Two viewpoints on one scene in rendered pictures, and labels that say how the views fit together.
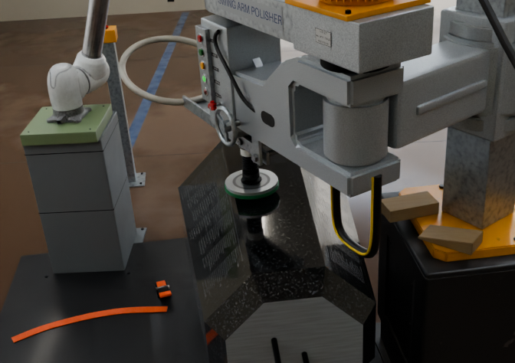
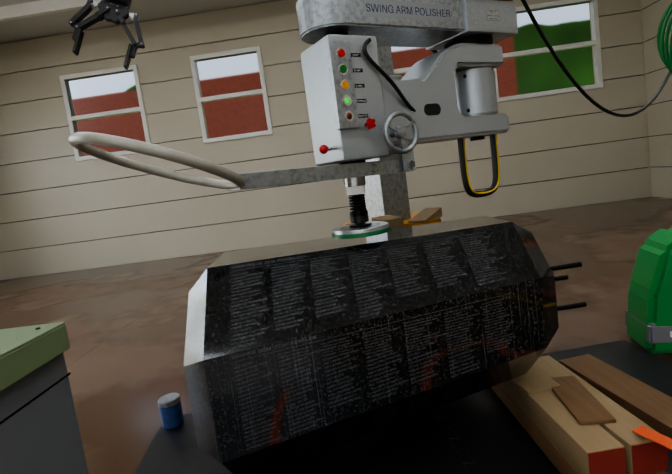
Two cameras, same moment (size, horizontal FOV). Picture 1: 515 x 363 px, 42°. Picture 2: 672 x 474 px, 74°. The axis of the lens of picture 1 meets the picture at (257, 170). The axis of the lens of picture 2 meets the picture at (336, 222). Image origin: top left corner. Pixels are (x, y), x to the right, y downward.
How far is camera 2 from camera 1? 319 cm
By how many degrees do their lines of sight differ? 87
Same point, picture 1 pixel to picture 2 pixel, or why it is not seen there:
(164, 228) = not seen: outside the picture
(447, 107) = not seen: hidden behind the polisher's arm
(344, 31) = (507, 7)
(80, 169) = (36, 453)
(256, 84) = (416, 82)
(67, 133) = (15, 349)
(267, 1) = (433, 1)
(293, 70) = (458, 53)
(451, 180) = (388, 196)
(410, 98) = not seen: hidden behind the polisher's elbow
